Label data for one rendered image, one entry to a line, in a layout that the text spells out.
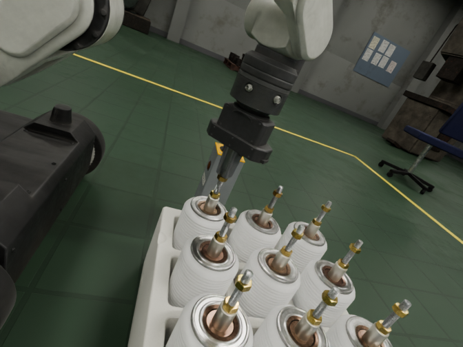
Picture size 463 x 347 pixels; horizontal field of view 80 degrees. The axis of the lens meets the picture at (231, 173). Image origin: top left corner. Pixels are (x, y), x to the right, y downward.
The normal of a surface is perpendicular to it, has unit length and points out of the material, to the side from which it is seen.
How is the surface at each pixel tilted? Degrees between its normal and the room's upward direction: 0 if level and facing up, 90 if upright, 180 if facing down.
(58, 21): 90
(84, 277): 0
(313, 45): 90
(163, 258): 0
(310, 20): 90
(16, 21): 90
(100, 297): 0
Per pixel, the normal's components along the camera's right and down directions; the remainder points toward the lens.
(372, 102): 0.14, 0.48
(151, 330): 0.37, -0.84
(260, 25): -0.66, 0.06
